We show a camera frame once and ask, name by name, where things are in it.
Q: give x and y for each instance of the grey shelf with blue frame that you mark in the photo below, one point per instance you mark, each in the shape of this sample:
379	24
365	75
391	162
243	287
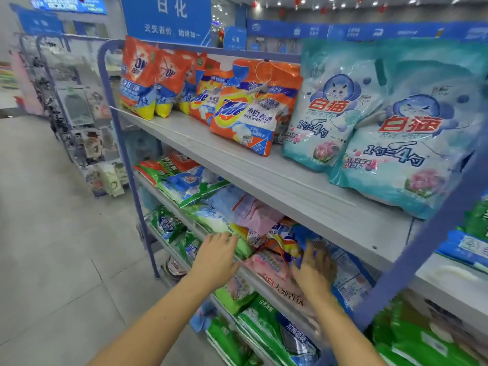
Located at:
305	194

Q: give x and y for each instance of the blue aisle sign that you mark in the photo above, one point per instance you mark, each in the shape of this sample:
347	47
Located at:
168	15

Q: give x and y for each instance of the display rack with packaged goods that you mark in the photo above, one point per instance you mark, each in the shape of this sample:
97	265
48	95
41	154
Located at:
76	118

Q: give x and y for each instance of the teal Baimao bag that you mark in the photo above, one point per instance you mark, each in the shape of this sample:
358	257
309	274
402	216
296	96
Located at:
412	148

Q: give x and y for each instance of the person's right hand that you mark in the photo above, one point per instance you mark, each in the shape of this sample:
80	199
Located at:
314	272

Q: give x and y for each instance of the small blue rack sign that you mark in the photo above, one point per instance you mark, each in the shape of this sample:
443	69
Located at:
38	21

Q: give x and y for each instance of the stack of green bags below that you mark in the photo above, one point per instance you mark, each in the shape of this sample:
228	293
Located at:
427	343

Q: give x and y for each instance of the hanging red lanterns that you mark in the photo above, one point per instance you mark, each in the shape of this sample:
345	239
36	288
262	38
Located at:
298	0

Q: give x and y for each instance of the blue lit sign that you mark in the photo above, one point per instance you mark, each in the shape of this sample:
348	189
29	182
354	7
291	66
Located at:
68	3

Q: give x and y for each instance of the small orange detergent bag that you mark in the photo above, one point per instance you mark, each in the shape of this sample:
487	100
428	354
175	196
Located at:
171	80

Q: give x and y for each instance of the person's left forearm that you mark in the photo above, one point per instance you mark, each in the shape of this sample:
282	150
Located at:
160	324

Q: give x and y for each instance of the small orange Tide bag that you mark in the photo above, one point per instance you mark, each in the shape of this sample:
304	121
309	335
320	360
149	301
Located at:
288	95

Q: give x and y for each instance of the person's right forearm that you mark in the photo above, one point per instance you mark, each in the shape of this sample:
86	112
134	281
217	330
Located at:
347	331

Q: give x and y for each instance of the person's left hand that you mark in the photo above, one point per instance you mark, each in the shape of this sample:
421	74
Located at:
215	261

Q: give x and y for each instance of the blue wall sign band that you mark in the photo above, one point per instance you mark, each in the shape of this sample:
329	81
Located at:
366	30

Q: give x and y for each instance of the orange detergent bag red swirl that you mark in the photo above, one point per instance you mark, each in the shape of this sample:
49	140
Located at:
200	68
139	76

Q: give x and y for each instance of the large orange detergent bag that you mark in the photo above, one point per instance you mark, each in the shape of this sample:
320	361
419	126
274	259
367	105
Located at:
244	118
207	99

